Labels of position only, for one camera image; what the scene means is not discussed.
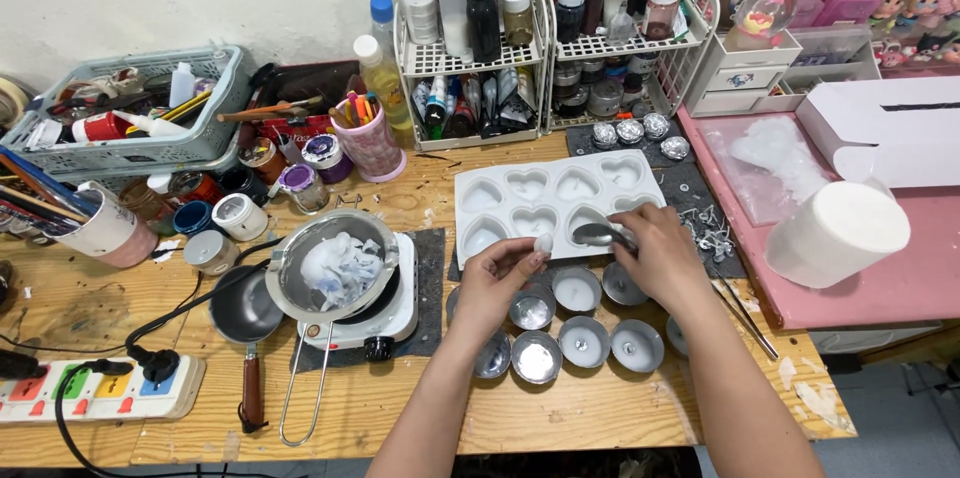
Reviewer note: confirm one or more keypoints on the row of toy dolls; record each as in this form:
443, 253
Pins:
919, 20

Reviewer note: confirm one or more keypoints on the pink case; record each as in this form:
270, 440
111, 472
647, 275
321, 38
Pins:
846, 9

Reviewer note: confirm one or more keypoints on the white electric hot plate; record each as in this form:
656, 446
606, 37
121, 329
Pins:
397, 305

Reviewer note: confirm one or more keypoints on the blue round jar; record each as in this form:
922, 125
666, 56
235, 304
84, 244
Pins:
193, 217

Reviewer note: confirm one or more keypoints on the dark grey felt mat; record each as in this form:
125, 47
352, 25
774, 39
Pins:
429, 290
694, 196

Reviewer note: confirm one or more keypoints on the white rack with paint bottles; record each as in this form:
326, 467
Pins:
472, 65

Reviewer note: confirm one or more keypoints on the plastic bag of wax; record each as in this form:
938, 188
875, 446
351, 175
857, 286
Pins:
765, 163

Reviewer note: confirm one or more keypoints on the red tin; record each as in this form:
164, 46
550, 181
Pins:
193, 187

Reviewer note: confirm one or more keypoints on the white round jar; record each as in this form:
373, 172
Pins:
238, 217

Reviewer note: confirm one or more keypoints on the black jar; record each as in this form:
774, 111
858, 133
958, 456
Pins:
241, 184

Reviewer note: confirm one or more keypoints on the glass snow globe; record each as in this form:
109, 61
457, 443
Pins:
765, 12

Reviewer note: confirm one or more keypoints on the clear glass jar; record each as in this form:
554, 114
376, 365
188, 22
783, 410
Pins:
142, 202

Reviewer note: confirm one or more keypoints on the pink cup with pens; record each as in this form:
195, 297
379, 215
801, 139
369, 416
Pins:
371, 148

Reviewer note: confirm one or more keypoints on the white and pink mug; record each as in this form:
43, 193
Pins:
105, 234

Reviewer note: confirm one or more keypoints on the yellow liquid bottle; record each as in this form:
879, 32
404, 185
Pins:
384, 84

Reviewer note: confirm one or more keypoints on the pile of metal wick holders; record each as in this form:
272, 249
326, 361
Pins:
709, 232

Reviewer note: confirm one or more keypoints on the black tray with red box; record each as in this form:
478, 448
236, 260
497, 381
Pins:
307, 99

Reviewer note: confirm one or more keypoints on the brown jar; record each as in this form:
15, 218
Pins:
262, 161

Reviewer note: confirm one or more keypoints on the white wax chunks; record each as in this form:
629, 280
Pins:
341, 271

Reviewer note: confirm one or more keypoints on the purple lid jar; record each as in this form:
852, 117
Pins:
304, 189
326, 157

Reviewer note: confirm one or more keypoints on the clear plastic box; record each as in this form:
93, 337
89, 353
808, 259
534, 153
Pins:
832, 54

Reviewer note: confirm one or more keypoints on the metal spoon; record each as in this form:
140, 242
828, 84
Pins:
596, 235

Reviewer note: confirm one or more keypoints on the small white wax piece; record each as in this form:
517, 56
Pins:
544, 242

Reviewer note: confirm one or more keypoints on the group of metal tealight cups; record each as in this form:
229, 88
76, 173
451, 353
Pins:
581, 339

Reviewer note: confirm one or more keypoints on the white silicone heart mould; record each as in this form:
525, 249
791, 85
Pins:
540, 193

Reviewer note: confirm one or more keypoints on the metal melting pot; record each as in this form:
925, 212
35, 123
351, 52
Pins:
289, 275

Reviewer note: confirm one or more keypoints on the foil wrapped ball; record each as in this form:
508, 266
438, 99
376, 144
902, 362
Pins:
604, 134
630, 130
656, 124
675, 148

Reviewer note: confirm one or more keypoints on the white cardboard box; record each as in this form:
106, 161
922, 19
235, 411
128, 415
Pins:
877, 125

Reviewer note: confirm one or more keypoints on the person's right hand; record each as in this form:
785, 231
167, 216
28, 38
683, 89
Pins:
671, 260

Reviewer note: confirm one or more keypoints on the colourful power strip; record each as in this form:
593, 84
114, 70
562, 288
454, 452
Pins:
105, 388

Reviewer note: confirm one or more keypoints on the clear bottle with blue cap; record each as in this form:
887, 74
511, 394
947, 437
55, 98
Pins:
382, 20

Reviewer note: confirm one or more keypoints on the grey plastic basket with supplies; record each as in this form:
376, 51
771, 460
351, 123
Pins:
142, 151

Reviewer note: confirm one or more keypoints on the silver lid jar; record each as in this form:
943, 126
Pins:
210, 251

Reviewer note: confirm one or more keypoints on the metal tweezers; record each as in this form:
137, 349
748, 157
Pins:
746, 316

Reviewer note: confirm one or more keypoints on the bunch of paint brushes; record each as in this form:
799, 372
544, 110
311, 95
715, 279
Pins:
37, 193

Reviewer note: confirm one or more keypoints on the white drawer organizer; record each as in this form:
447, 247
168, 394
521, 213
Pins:
742, 72

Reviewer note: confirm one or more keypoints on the person's left hand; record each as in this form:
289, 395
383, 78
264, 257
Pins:
487, 290

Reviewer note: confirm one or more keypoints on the large white wax cylinder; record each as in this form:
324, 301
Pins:
832, 238

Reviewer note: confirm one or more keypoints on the tape roll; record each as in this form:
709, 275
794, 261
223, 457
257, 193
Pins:
11, 102

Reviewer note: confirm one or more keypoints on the white rack with jars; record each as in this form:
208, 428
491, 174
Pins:
622, 65

